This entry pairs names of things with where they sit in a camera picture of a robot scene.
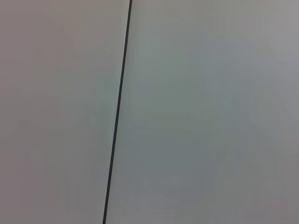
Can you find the black vertical wall seam strip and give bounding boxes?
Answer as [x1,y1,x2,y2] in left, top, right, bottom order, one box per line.
[102,0,133,224]

